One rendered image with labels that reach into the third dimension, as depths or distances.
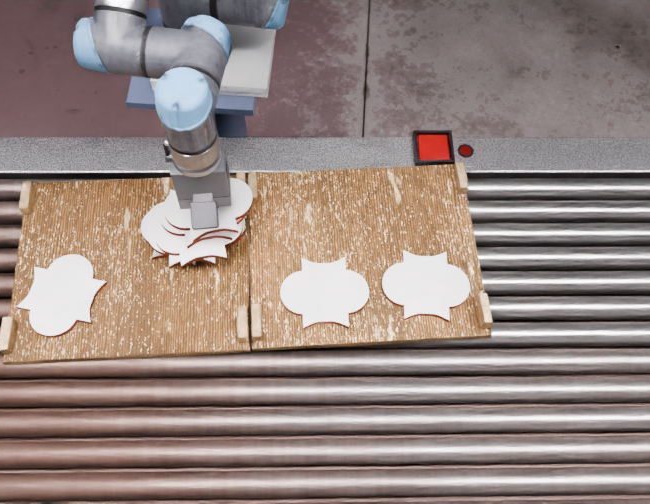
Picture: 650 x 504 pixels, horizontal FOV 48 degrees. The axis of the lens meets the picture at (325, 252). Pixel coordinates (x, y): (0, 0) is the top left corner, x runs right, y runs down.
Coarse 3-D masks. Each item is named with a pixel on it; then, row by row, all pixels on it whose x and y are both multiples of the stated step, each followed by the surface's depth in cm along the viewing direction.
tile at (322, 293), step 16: (304, 272) 129; (320, 272) 129; (336, 272) 129; (352, 272) 129; (288, 288) 127; (304, 288) 127; (320, 288) 127; (336, 288) 127; (352, 288) 127; (368, 288) 127; (288, 304) 126; (304, 304) 126; (320, 304) 126; (336, 304) 126; (352, 304) 126; (304, 320) 124; (320, 320) 125; (336, 320) 125
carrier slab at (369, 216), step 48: (288, 192) 137; (336, 192) 137; (384, 192) 138; (432, 192) 138; (288, 240) 133; (336, 240) 133; (384, 240) 133; (432, 240) 133; (480, 288) 129; (288, 336) 124; (336, 336) 124; (384, 336) 125; (432, 336) 125; (480, 336) 125
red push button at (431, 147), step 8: (424, 136) 144; (432, 136) 144; (440, 136) 145; (424, 144) 144; (432, 144) 144; (440, 144) 144; (448, 144) 144; (424, 152) 143; (432, 152) 143; (440, 152) 143; (448, 152) 143
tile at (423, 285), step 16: (416, 256) 130; (432, 256) 130; (400, 272) 129; (416, 272) 129; (432, 272) 129; (448, 272) 129; (384, 288) 127; (400, 288) 128; (416, 288) 128; (432, 288) 128; (448, 288) 128; (464, 288) 128; (400, 304) 126; (416, 304) 126; (432, 304) 126; (448, 304) 126; (448, 320) 125
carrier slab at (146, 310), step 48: (48, 192) 136; (96, 192) 136; (144, 192) 137; (48, 240) 132; (96, 240) 132; (144, 240) 132; (240, 240) 132; (144, 288) 128; (192, 288) 128; (240, 288) 128; (96, 336) 124; (144, 336) 124; (192, 336) 124
